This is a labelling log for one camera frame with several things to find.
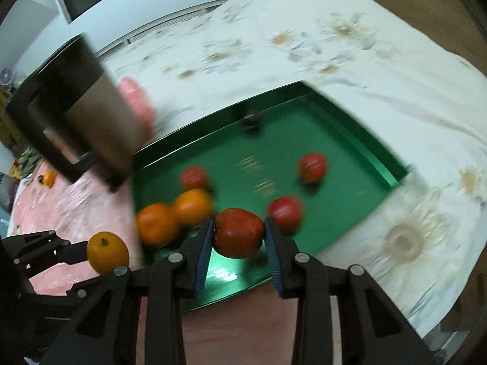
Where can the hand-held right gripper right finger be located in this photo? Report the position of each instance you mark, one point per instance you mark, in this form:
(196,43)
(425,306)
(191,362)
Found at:
(274,258)

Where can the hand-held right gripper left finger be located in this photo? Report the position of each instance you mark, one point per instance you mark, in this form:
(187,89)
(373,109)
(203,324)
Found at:
(203,258)

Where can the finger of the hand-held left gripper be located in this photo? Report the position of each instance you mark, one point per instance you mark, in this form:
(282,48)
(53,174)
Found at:
(87,291)
(74,254)

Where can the orange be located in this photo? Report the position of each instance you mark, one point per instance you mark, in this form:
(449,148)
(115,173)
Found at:
(156,223)
(48,178)
(107,253)
(192,206)

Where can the red apple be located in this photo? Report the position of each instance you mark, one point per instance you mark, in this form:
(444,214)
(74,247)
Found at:
(312,167)
(194,177)
(237,234)
(285,211)

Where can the green tray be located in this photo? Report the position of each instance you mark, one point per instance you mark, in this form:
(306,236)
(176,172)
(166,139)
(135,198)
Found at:
(350,148)

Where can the green leafy bundle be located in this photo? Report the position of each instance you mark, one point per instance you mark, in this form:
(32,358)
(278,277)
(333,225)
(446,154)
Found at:
(30,159)

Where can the dark round fruit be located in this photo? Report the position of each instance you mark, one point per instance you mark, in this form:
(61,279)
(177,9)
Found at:
(252,118)

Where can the small white fan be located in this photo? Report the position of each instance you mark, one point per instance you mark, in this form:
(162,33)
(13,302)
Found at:
(5,76)

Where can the white floral quilt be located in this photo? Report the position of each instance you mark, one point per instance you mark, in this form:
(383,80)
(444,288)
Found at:
(380,83)

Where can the white slatted rail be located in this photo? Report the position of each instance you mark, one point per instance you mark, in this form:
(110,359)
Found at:
(159,26)

